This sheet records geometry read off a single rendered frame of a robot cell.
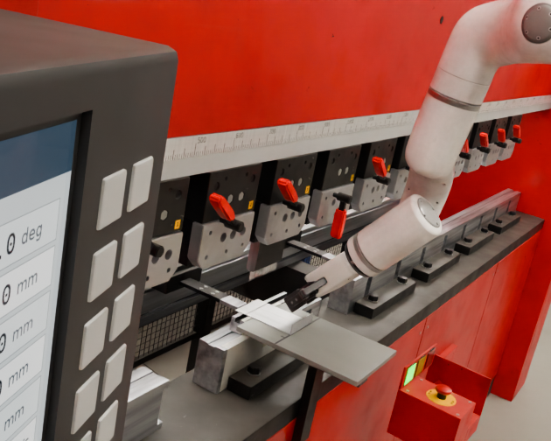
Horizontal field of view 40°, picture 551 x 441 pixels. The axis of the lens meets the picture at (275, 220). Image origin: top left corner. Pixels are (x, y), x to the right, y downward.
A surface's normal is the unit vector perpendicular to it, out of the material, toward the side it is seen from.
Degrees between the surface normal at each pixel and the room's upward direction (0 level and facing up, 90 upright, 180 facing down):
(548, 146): 90
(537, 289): 90
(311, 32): 90
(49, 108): 90
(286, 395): 0
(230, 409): 0
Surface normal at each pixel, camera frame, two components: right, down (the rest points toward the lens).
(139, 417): 0.83, 0.31
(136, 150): 0.96, 0.24
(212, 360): -0.52, 0.16
